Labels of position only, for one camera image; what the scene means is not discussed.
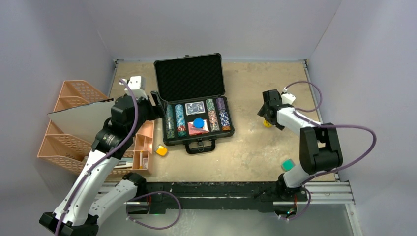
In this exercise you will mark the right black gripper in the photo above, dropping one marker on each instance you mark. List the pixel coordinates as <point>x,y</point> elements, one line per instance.
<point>262,112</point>

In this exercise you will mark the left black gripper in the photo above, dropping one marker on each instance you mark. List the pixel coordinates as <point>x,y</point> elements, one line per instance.
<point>156,111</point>

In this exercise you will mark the yellow round button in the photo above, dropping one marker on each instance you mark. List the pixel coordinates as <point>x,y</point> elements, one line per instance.
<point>267,124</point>

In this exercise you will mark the blue playing card deck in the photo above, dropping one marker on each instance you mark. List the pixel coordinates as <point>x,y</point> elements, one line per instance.
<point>194,108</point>

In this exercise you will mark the black poker set case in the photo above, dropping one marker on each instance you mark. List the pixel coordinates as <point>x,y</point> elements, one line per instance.
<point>193,79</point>

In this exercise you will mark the blue round button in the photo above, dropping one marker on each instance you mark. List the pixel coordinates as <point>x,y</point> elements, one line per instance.
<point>198,123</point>

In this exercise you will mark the red playing card deck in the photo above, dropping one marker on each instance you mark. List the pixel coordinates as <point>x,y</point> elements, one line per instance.
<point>205,127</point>

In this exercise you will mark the purple chip stack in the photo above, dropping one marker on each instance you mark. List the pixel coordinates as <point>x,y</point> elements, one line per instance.
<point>221,104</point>

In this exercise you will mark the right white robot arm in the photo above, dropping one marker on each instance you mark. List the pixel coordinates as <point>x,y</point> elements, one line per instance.
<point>319,146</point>

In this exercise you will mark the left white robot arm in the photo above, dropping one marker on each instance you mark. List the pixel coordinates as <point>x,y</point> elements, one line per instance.
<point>79,214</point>

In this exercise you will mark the dark green chip stack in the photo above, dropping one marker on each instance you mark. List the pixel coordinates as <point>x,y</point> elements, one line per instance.
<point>170,127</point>

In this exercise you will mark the light blue chip stack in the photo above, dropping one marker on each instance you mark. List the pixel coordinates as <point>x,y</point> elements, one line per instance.
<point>180,121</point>

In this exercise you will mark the orange plastic desk organizer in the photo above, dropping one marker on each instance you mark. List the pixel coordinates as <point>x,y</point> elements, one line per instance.
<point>140,154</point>

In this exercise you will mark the yellow orange block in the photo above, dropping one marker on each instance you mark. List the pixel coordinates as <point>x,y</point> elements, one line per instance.
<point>161,150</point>

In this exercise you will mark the red white chip stack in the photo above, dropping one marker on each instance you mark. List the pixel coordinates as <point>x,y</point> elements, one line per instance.
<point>213,121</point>

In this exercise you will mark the green dealer block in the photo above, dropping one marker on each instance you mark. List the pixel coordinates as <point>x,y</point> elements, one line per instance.
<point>287,165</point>

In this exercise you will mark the grey flat board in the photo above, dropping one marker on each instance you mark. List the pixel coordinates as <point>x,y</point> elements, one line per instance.
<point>76,117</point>

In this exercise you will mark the orange plastic file rack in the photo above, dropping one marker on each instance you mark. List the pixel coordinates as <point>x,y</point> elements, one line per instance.
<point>64,150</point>

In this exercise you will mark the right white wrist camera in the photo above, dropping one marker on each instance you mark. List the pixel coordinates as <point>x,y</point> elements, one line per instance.
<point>287,98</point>

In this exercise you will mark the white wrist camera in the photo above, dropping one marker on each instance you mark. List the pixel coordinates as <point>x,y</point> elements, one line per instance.
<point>287,98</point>
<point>136,84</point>

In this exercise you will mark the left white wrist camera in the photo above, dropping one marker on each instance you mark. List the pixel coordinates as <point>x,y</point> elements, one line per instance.
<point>136,84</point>

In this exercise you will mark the black base frame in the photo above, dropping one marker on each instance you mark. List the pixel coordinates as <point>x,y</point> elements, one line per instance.
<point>264,197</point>

